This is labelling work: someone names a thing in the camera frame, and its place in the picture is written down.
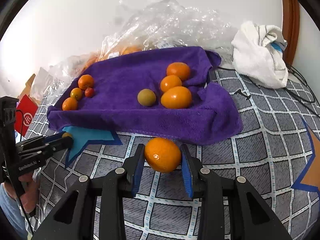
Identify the black cable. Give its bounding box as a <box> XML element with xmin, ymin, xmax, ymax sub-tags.
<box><xmin>220</xmin><ymin>64</ymin><xmax>320</xmax><ymax>117</ymax></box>

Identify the greenish brown round fruit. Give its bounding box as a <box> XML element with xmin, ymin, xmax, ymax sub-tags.
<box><xmin>137</xmin><ymin>89</ymin><xmax>157</xmax><ymax>107</ymax></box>

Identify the tan cardboard box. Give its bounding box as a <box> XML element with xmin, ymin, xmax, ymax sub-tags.
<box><xmin>19</xmin><ymin>74</ymin><xmax>36</xmax><ymax>98</ymax></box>

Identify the brown wooden door frame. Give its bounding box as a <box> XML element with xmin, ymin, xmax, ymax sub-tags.
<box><xmin>281</xmin><ymin>0</ymin><xmax>300</xmax><ymax>66</ymax></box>

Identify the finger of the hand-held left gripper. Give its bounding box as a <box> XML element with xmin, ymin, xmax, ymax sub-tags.
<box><xmin>27</xmin><ymin>137</ymin><xmax>74</xmax><ymax>161</ymax></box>
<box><xmin>24</xmin><ymin>132</ymin><xmax>65</xmax><ymax>147</ymax></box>

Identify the grey grid printed blanket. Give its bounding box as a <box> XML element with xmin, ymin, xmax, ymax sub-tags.
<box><xmin>15</xmin><ymin>67</ymin><xmax>320</xmax><ymax>240</ymax></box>

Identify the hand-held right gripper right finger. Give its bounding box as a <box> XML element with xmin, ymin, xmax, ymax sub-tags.
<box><xmin>181</xmin><ymin>143</ymin><xmax>293</xmax><ymax>240</ymax></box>

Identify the purple towel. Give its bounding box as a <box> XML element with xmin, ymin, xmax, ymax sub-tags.
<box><xmin>47</xmin><ymin>46</ymin><xmax>243</xmax><ymax>146</ymax></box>

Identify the white towel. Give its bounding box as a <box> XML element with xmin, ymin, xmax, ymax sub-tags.
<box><xmin>231</xmin><ymin>21</ymin><xmax>289</xmax><ymax>89</ymax></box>

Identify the person's left hand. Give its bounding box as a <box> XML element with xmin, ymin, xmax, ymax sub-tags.
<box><xmin>19</xmin><ymin>172</ymin><xmax>40</xmax><ymax>215</ymax></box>

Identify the empty clear plastic bag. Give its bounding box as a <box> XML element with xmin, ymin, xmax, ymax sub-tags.
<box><xmin>31</xmin><ymin>55</ymin><xmax>83</xmax><ymax>98</ymax></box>

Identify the person's blue jeans leg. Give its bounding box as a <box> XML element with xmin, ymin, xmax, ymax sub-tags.
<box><xmin>0</xmin><ymin>184</ymin><xmax>28</xmax><ymax>233</ymax></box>

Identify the small yellowish orange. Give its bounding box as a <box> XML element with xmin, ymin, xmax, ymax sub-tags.
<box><xmin>70</xmin><ymin>88</ymin><xmax>83</xmax><ymax>101</ymax></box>

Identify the small black clip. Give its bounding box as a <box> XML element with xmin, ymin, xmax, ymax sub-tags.
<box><xmin>234</xmin><ymin>89</ymin><xmax>251</xmax><ymax>101</ymax></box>

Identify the red box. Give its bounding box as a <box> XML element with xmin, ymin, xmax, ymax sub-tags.
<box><xmin>14</xmin><ymin>94</ymin><xmax>39</xmax><ymax>140</ymax></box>

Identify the large orange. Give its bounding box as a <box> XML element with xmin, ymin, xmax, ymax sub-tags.
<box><xmin>160</xmin><ymin>86</ymin><xmax>192</xmax><ymax>109</ymax></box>

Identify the clear bag of oranges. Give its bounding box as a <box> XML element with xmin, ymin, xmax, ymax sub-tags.
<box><xmin>75</xmin><ymin>44</ymin><xmax>148</xmax><ymax>73</ymax></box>

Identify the crumpled clear plastic bag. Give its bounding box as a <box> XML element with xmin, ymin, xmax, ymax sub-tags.
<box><xmin>104</xmin><ymin>0</ymin><xmax>234</xmax><ymax>53</ymax></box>

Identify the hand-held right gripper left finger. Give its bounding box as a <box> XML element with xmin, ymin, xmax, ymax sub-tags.
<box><xmin>31</xmin><ymin>143</ymin><xmax>146</xmax><ymax>240</ymax></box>

